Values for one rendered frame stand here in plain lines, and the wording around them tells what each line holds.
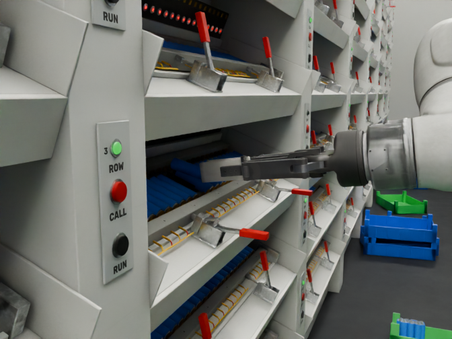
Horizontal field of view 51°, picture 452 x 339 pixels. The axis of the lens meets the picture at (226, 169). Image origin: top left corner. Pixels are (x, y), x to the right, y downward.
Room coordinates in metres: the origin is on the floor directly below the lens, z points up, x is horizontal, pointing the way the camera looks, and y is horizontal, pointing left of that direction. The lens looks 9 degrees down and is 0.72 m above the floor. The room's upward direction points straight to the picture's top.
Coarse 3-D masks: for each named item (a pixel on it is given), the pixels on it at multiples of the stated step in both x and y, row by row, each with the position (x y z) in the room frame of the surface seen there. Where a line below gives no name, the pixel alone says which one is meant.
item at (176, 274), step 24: (168, 144) 0.77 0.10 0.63; (192, 144) 0.87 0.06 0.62; (240, 144) 1.01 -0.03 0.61; (288, 192) 0.90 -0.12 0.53; (216, 216) 0.66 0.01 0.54; (240, 216) 0.69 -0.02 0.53; (264, 216) 0.73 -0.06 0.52; (192, 240) 0.56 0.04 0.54; (240, 240) 0.64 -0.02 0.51; (168, 264) 0.48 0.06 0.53; (192, 264) 0.50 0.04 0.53; (216, 264) 0.57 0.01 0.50; (168, 288) 0.44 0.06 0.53; (192, 288) 0.51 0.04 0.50; (168, 312) 0.46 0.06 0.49
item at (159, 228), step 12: (240, 180) 0.78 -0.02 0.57; (252, 180) 0.81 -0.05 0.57; (276, 180) 0.91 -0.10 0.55; (216, 192) 0.68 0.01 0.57; (228, 192) 0.70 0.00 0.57; (240, 192) 0.77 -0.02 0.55; (192, 204) 0.60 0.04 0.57; (204, 204) 0.62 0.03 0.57; (216, 204) 0.67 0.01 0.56; (228, 204) 0.68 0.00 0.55; (168, 216) 0.54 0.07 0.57; (180, 216) 0.56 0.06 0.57; (156, 228) 0.50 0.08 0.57; (168, 228) 0.53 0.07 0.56; (180, 228) 0.55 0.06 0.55; (156, 240) 0.51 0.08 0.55; (168, 240) 0.51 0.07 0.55; (180, 240) 0.53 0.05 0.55
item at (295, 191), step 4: (272, 184) 0.82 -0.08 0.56; (276, 188) 0.81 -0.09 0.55; (280, 188) 0.81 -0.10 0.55; (284, 188) 0.81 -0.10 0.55; (296, 188) 0.81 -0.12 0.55; (292, 192) 0.80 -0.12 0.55; (296, 192) 0.80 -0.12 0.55; (300, 192) 0.80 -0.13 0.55; (304, 192) 0.79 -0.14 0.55; (308, 192) 0.79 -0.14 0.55; (312, 192) 0.80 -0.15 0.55
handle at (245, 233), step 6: (216, 222) 0.57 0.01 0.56; (216, 228) 0.57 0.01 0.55; (222, 228) 0.56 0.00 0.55; (228, 228) 0.57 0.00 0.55; (240, 234) 0.55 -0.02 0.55; (246, 234) 0.55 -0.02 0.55; (252, 234) 0.55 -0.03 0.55; (258, 234) 0.54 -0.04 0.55; (264, 234) 0.54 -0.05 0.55; (264, 240) 0.54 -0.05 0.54
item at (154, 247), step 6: (270, 180) 0.92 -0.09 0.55; (246, 192) 0.78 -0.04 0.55; (234, 198) 0.73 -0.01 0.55; (240, 198) 0.76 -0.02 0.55; (222, 204) 0.69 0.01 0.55; (222, 210) 0.68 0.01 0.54; (210, 216) 0.64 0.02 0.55; (192, 222) 0.59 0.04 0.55; (186, 228) 0.57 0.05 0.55; (180, 234) 0.55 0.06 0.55; (162, 240) 0.52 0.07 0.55; (150, 246) 0.50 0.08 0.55; (156, 246) 0.50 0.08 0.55; (162, 246) 0.51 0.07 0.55
